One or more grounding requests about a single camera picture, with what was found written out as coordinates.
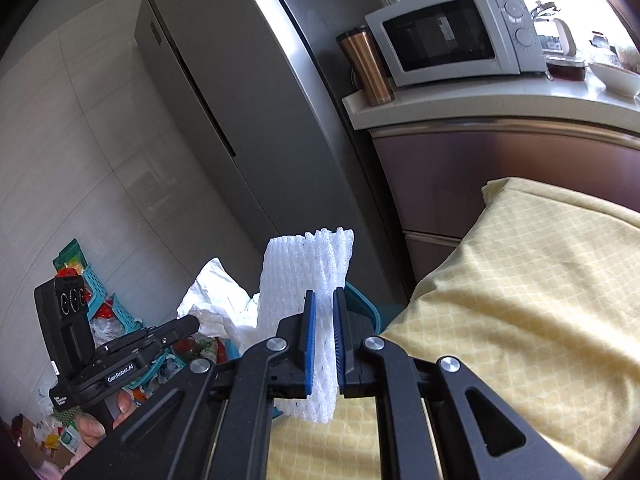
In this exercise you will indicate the silver refrigerator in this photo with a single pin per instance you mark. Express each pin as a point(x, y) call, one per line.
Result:
point(260, 110)

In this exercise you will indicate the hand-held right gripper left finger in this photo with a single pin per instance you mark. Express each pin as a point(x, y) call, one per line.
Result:
point(309, 340)

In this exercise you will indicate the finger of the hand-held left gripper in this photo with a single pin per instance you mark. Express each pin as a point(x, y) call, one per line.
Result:
point(182, 327)

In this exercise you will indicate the teal plastic basket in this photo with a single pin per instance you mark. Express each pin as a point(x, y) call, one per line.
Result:
point(112, 310)

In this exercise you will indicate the white electric kettle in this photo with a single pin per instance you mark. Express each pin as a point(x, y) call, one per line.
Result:
point(557, 32)

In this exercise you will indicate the copper travel tumbler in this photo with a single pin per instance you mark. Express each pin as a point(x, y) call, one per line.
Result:
point(367, 67)

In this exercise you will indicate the white microwave oven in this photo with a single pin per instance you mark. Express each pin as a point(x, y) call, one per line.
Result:
point(450, 35)

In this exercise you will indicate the kitchen cabinet with white counter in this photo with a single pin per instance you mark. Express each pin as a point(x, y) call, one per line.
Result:
point(500, 160)

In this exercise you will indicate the person's left hand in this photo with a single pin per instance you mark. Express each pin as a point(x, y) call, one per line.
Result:
point(92, 430)

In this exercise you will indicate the white ceramic bowl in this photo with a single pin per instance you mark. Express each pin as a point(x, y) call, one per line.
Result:
point(617, 80)

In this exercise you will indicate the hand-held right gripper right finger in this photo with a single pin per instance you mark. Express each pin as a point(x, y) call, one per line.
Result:
point(341, 340)

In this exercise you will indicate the yellow checked tablecloth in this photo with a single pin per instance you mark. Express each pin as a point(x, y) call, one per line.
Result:
point(525, 285)

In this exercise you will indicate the white foam fruit net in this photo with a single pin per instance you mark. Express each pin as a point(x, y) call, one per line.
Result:
point(290, 270)

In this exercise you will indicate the green packet with orange print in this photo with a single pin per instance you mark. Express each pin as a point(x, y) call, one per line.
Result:
point(67, 255)

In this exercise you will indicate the white crumpled plastic bag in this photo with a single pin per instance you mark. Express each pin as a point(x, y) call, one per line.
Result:
point(215, 290)

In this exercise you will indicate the blue plastic bin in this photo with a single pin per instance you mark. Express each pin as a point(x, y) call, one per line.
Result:
point(362, 305)

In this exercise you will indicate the red lidded food container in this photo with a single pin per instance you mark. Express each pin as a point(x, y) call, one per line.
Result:
point(565, 69)

